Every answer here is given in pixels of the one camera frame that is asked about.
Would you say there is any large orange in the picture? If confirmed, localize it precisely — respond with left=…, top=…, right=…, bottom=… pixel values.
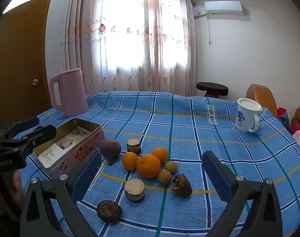
left=136, top=154, right=161, bottom=179

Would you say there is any blue checked tablecloth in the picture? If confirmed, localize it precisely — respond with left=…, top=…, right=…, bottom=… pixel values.
left=15, top=91, right=300, bottom=237

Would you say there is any white air conditioner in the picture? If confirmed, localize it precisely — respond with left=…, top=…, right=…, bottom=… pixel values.
left=204, top=1, right=243, bottom=15

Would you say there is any sheer flowered curtain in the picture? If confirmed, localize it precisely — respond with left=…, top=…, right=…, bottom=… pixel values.
left=45, top=0, right=196, bottom=97

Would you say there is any white mug with blue flowers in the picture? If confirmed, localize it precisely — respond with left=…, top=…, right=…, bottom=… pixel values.
left=236, top=98, right=263, bottom=133

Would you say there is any pink tin box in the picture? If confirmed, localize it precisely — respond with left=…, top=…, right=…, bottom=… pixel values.
left=32, top=118, right=105, bottom=180

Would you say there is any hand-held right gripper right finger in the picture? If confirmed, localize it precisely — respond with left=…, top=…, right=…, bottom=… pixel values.
left=202, top=150, right=284, bottom=237

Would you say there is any dark round stool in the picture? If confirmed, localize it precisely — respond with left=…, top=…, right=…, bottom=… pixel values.
left=196, top=82, right=229, bottom=98

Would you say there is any medium orange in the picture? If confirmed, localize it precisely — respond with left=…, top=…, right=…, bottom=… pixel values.
left=152, top=147, right=168, bottom=165

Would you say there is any printed paper booklet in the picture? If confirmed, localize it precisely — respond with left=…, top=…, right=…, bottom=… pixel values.
left=38, top=126, right=89, bottom=168

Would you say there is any thin wall cable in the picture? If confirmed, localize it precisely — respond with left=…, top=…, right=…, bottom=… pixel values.
left=208, top=15, right=213, bottom=45

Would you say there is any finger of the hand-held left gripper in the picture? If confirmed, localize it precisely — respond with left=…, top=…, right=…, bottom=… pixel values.
left=0, top=125, right=57, bottom=159
left=0, top=117, right=41, bottom=144

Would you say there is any air conditioner pipe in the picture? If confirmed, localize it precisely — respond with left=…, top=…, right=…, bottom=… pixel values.
left=193, top=11, right=210, bottom=20

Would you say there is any pink electric kettle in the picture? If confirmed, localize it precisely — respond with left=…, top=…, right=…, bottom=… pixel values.
left=48, top=68, right=89, bottom=117

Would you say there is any small orange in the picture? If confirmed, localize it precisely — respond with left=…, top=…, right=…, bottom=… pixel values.
left=122, top=151, right=139, bottom=171

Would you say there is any round cake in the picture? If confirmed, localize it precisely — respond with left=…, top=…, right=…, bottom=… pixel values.
left=124, top=178, right=145, bottom=203

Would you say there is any purple round fruit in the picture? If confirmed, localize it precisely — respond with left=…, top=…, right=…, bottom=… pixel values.
left=99, top=138, right=121, bottom=166

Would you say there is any orange-brown chair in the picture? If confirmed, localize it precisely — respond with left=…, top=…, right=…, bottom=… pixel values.
left=246, top=84, right=277, bottom=118

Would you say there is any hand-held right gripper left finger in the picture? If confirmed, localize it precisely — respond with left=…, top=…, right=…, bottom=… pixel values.
left=20, top=150, right=103, bottom=237

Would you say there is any round beige biscuit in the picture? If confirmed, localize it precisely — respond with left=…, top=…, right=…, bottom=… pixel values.
left=126, top=138, right=142, bottom=155

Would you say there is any brown wooden door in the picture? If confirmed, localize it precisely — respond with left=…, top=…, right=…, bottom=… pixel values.
left=0, top=0, right=52, bottom=126

